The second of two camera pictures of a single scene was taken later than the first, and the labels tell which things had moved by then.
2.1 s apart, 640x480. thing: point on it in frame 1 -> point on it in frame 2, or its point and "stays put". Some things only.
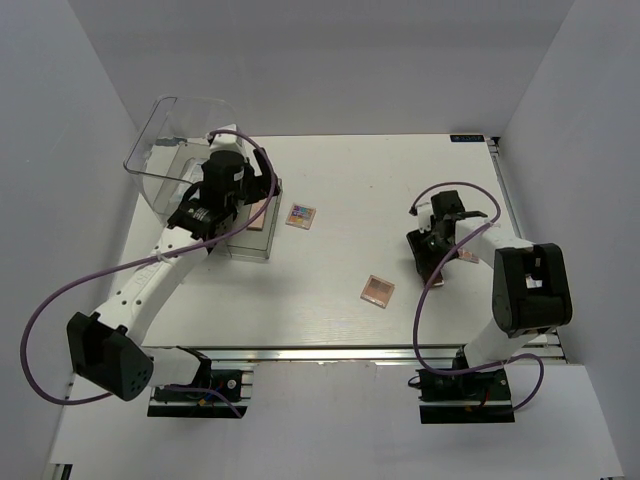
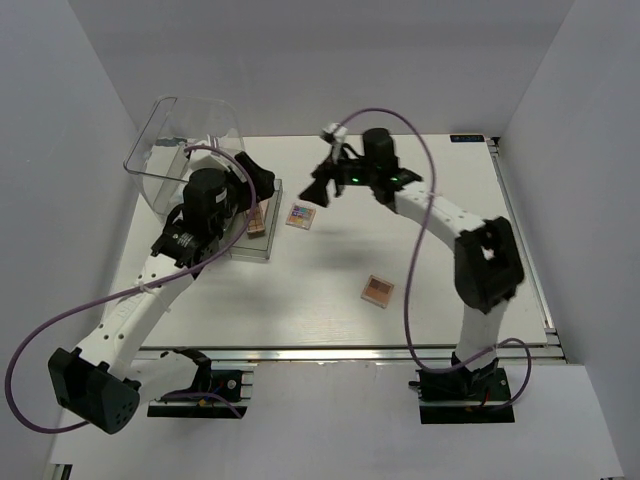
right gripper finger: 429,252 -> 317,191
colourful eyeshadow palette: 300,215 stays put
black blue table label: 467,138 stays put
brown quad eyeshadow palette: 377,291 stays put
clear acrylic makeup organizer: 166,158 stays put
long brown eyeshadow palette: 439,280 -> 256,226
